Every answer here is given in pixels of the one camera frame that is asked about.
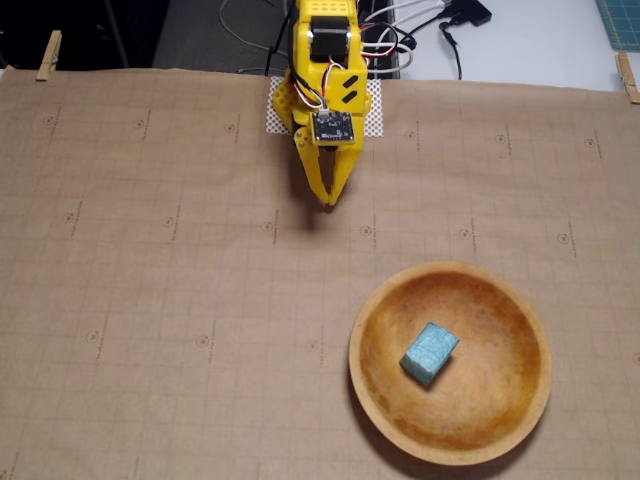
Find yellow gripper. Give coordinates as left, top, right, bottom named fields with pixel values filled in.
left=291, top=112, right=368, bottom=210

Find blue block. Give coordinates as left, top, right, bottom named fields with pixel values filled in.
left=398, top=321, right=460, bottom=388

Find yellow robot base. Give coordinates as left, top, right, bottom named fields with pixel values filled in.
left=272, top=79, right=374, bottom=134

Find round wooden bowl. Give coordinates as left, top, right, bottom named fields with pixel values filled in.
left=348, top=259, right=554, bottom=466

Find white perforated mat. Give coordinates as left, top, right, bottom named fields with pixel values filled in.
left=264, top=77, right=385, bottom=139

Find brown gridded paper mat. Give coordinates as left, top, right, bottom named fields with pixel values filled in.
left=0, top=67, right=640, bottom=480

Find black power adapter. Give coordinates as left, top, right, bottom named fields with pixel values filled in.
left=446, top=0, right=494, bottom=27

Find wooden clothespin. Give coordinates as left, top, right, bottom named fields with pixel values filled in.
left=35, top=29, right=64, bottom=82
left=614, top=50, right=640, bottom=105

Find green cutting mat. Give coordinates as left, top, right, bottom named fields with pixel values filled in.
left=594, top=0, right=640, bottom=51

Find black camera circuit board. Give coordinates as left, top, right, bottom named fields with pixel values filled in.
left=310, top=110, right=357, bottom=146

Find red white servo wires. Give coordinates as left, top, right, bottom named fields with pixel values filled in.
left=319, top=27, right=419, bottom=114

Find black camera cable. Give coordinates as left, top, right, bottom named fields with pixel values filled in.
left=264, top=0, right=325, bottom=109

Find thick white cable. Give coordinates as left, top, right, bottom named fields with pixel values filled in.
left=362, top=0, right=451, bottom=79

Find black cable with plug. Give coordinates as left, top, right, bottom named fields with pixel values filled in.
left=438, top=18, right=464, bottom=81

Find thin grey cable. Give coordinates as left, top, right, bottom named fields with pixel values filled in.
left=218, top=0, right=282, bottom=75

